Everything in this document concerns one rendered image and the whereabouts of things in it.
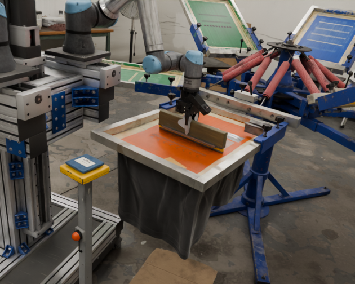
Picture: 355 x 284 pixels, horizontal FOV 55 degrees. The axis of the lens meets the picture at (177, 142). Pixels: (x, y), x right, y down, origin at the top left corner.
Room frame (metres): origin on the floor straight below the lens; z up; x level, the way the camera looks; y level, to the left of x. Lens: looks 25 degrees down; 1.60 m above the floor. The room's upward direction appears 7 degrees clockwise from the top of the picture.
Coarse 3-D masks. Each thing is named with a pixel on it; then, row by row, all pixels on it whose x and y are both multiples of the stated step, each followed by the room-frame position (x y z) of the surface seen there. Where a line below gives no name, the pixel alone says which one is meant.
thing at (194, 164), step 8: (224, 128) 1.65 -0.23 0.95; (232, 128) 1.66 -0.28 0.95; (240, 128) 1.67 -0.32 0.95; (240, 136) 1.56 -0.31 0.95; (248, 136) 1.58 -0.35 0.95; (232, 144) 1.46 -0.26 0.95; (240, 144) 1.47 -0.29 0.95; (168, 152) 1.30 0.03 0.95; (176, 152) 1.31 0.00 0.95; (184, 152) 1.31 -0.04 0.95; (216, 152) 1.35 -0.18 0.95; (224, 152) 1.36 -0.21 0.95; (176, 160) 1.23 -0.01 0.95; (184, 160) 1.24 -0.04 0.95; (192, 160) 1.25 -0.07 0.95; (200, 160) 1.26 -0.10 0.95; (208, 160) 1.27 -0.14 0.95; (216, 160) 1.28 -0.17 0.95; (192, 168) 1.18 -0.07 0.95; (200, 168) 1.19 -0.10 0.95
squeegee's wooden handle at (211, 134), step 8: (160, 112) 1.53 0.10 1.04; (168, 112) 1.51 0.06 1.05; (160, 120) 1.53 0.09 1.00; (168, 120) 1.50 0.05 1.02; (176, 120) 1.47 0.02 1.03; (192, 120) 1.45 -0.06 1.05; (176, 128) 1.47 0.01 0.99; (192, 128) 1.42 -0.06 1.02; (200, 128) 1.40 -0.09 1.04; (208, 128) 1.38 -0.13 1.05; (216, 128) 1.38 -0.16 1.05; (200, 136) 1.40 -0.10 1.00; (208, 136) 1.37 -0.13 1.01; (216, 136) 1.35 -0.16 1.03; (224, 136) 1.34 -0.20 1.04; (216, 144) 1.35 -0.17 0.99; (224, 144) 1.35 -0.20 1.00
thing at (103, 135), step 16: (176, 112) 1.80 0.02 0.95; (224, 112) 1.83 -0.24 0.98; (112, 128) 1.40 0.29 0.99; (128, 128) 1.48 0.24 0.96; (112, 144) 1.26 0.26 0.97; (128, 144) 1.25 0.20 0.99; (256, 144) 1.41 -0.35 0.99; (144, 160) 1.17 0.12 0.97; (160, 160) 1.15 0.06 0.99; (224, 160) 1.21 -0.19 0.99; (240, 160) 1.25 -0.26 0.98; (176, 176) 1.08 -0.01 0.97; (192, 176) 1.05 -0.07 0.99; (208, 176) 1.07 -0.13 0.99
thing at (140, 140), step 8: (200, 120) 1.73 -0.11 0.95; (208, 120) 1.74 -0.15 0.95; (216, 120) 1.76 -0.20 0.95; (152, 128) 1.53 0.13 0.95; (128, 136) 1.41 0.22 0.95; (136, 136) 1.42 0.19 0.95; (144, 136) 1.43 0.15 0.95; (136, 144) 1.33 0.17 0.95; (144, 144) 1.34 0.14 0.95; (152, 144) 1.35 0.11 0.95; (160, 144) 1.36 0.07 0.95; (152, 152) 1.28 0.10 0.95; (160, 152) 1.29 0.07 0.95
